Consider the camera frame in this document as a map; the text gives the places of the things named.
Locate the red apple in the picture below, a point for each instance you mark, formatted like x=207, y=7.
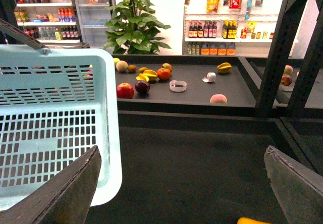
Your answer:
x=125, y=90

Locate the left store drink shelf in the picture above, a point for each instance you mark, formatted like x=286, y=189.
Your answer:
x=53, y=22

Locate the glass door refrigerator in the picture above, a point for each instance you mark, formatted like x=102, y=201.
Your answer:
x=92, y=16

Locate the pale apple neighbouring tray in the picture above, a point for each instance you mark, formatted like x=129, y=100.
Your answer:
x=288, y=70

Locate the black metal frame post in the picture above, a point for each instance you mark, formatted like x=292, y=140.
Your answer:
x=284, y=35

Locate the red apple neighbouring tray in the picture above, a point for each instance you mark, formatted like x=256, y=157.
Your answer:
x=286, y=80

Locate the yellow mango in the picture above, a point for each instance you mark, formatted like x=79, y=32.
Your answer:
x=246, y=220

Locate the dark purple plum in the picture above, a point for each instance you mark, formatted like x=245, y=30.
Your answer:
x=142, y=87

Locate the green potted plant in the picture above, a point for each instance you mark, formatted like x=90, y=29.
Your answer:
x=134, y=29

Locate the yellow starfruit far right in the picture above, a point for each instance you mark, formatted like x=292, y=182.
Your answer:
x=224, y=68

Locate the black fruit display tray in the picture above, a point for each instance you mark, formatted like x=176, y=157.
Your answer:
x=240, y=86

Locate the small brown green fruit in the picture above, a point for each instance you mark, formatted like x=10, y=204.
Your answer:
x=142, y=69

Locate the brown kiwi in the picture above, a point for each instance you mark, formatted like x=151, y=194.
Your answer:
x=132, y=69

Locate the green apple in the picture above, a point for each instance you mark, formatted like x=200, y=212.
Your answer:
x=116, y=60

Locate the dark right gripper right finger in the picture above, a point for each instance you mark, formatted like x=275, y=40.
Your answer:
x=297, y=189

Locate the yellow starfruit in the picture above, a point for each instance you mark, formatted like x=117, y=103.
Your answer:
x=147, y=76
x=224, y=68

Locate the small white tape roll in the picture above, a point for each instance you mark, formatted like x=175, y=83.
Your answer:
x=210, y=77

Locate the light blue plastic basket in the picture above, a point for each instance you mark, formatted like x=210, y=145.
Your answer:
x=50, y=116

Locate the pink dragon fruit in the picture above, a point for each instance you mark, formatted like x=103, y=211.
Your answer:
x=87, y=75

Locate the pale pink round fruit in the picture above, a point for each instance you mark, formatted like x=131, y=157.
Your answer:
x=121, y=66

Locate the pale peach front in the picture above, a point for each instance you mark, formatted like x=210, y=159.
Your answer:
x=218, y=98

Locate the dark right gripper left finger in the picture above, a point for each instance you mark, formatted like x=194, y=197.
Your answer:
x=65, y=198

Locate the yellow starfruit centre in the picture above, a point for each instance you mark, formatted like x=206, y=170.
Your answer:
x=147, y=76

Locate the right store sauce shelf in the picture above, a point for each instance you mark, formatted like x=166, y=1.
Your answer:
x=229, y=27

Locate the red yellow mango fruit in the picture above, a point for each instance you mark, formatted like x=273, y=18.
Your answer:
x=167, y=66

